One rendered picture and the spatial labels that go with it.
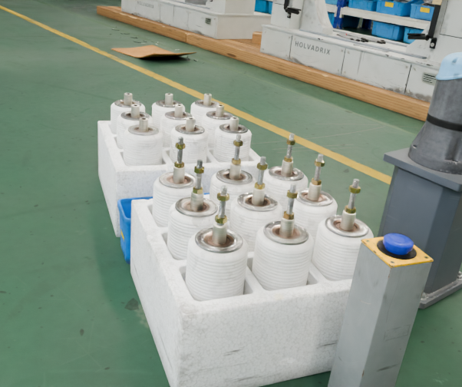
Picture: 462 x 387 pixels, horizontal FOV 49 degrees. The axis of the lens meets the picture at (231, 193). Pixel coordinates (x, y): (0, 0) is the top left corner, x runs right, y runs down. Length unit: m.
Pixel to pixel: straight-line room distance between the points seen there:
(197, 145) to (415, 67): 1.81
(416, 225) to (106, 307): 0.67
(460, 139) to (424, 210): 0.16
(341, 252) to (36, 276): 0.65
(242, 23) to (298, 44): 0.92
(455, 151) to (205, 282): 0.60
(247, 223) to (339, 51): 2.37
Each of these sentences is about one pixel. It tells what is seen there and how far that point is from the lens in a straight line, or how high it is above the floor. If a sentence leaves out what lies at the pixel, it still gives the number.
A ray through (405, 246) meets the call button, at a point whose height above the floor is 0.33.
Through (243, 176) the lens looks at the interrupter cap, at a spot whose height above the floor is 0.25.
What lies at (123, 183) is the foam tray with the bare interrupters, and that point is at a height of 0.15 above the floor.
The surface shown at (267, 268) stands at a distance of 0.84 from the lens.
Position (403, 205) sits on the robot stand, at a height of 0.20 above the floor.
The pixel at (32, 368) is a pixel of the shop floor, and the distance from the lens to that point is 0.97.
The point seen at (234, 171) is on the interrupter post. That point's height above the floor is 0.27.
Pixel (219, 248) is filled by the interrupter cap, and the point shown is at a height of 0.25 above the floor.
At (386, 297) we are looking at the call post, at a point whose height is 0.26.
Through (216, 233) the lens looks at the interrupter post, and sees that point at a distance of 0.79.
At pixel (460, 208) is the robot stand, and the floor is 0.23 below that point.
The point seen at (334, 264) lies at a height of 0.20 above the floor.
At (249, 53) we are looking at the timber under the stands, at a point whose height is 0.07.
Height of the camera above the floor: 0.65
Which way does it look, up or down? 25 degrees down
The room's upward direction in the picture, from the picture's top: 6 degrees clockwise
